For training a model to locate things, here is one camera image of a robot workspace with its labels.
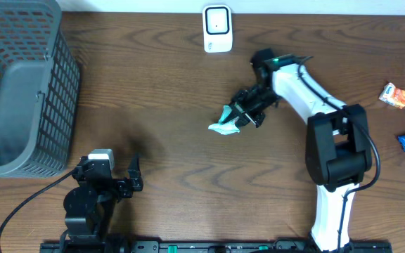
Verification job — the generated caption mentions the light green wipes packet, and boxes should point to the light green wipes packet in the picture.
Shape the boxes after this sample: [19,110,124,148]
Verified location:
[208,105,240,135]

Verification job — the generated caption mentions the orange snack packet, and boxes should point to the orange snack packet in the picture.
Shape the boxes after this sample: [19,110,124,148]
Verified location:
[379,82,405,109]

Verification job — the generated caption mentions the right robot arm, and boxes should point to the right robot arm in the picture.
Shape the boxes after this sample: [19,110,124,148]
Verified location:
[225,48,373,252]

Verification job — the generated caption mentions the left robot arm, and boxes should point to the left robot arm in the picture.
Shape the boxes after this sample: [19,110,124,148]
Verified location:
[58,149,143,253]

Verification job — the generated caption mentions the white barcode scanner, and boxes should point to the white barcode scanner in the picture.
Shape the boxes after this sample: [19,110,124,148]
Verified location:
[202,5,233,53]

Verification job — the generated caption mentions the grey plastic mesh basket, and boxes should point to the grey plastic mesh basket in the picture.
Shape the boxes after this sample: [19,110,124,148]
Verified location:
[0,0,81,178]

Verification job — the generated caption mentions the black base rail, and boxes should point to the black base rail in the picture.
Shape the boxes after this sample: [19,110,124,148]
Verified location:
[39,240,393,253]

